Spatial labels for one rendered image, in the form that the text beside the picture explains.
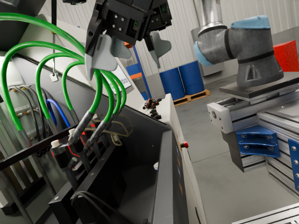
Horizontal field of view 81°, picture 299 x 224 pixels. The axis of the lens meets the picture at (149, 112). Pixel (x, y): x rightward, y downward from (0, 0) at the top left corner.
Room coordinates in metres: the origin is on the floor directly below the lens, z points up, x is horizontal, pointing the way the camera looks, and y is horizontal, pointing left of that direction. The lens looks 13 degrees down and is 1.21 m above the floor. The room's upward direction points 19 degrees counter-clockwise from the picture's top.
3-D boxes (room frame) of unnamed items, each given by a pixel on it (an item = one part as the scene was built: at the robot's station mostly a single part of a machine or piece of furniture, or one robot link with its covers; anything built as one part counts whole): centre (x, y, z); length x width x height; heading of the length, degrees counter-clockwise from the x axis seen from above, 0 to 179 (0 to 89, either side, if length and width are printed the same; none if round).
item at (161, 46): (0.47, -0.08, 1.25); 0.06 x 0.03 x 0.09; 79
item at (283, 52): (3.67, -2.81, 0.43); 0.70 x 0.46 x 0.86; 23
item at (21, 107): (0.72, 0.46, 1.20); 0.13 x 0.03 x 0.31; 169
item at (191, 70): (5.30, -1.22, 0.51); 1.20 x 0.85 x 1.02; 86
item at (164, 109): (1.09, -0.03, 0.96); 0.70 x 0.22 x 0.03; 169
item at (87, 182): (0.55, 0.23, 0.91); 0.34 x 0.10 x 0.15; 169
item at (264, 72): (0.65, -0.44, 1.09); 0.15 x 0.15 x 0.10
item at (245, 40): (0.65, -0.43, 1.20); 0.13 x 0.12 x 0.14; 44
